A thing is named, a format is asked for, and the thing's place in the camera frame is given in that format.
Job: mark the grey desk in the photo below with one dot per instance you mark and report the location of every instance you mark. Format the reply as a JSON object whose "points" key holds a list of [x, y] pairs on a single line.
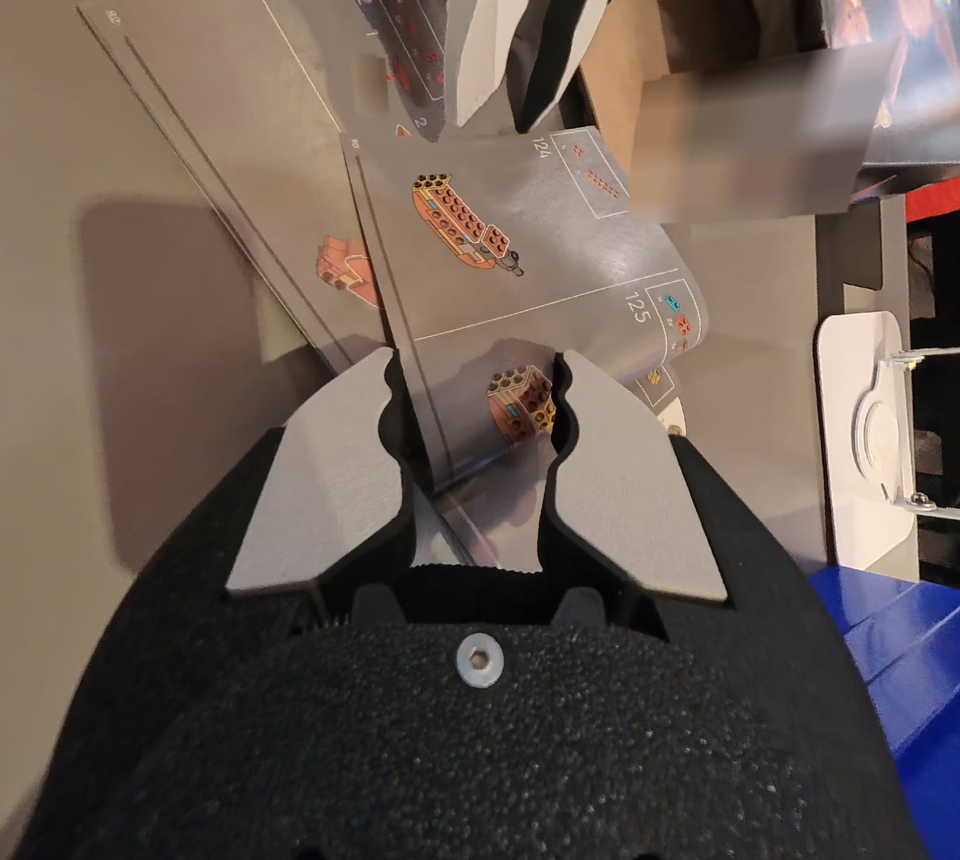
{"points": [[45, 199]]}

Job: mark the grey metal bracket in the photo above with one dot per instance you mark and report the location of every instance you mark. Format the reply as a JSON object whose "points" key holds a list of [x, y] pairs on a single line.
{"points": [[847, 252]]}

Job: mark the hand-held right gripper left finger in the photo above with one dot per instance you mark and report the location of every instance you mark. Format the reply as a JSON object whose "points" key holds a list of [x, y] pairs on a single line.
{"points": [[330, 485]]}

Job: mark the white metal bracket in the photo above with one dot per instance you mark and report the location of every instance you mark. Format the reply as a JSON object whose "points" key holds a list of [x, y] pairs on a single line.
{"points": [[892, 387]]}

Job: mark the grey instruction booklet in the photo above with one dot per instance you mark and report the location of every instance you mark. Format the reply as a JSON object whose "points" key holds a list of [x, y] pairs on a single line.
{"points": [[487, 275]]}

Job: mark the white stand plate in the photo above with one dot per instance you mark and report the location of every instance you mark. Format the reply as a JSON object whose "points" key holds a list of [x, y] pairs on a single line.
{"points": [[840, 425]]}

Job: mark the red bin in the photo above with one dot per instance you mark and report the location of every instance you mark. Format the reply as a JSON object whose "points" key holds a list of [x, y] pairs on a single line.
{"points": [[934, 203]]}

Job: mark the blue bin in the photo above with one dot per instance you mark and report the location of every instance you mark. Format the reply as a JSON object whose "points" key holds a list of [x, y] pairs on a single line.
{"points": [[907, 650]]}

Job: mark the brown cardboard box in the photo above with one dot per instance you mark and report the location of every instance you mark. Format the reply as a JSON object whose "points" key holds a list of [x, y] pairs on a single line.
{"points": [[607, 94]]}

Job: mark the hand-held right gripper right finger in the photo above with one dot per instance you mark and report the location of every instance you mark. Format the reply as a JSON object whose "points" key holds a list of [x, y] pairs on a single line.
{"points": [[637, 500]]}

